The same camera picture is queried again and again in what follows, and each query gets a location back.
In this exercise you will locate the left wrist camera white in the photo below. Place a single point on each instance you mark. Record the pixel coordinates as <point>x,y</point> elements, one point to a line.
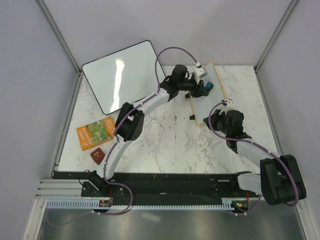
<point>200,71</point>

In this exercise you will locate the brown red cube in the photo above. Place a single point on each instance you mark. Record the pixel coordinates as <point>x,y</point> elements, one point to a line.
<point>97,155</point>

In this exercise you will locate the blue whiteboard eraser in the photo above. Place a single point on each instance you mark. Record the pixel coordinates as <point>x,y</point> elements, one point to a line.
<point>209,85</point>

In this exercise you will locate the yellow framed whiteboard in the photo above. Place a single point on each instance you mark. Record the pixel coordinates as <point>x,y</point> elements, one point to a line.
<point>201,106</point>

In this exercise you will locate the aluminium frame rail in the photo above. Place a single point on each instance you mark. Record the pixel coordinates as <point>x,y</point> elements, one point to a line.
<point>59,189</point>

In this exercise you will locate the white slotted cable duct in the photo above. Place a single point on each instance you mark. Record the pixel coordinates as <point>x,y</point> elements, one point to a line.
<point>95,204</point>

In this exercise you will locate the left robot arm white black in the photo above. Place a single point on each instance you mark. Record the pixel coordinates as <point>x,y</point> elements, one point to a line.
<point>130,121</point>

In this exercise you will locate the orange book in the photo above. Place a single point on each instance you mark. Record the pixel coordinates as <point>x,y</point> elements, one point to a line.
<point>96,133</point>

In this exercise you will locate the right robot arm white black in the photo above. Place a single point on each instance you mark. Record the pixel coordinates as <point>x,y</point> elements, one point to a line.
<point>279,181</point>

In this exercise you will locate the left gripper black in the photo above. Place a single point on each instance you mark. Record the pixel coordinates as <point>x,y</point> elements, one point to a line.
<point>199,91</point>

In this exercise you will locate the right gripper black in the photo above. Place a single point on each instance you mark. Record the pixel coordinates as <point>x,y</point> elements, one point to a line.
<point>215,116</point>

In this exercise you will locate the black framed whiteboard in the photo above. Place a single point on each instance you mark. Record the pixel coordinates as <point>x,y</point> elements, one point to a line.
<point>127,75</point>

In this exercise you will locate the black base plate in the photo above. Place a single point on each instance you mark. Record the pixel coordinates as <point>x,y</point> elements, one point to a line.
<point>158,187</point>

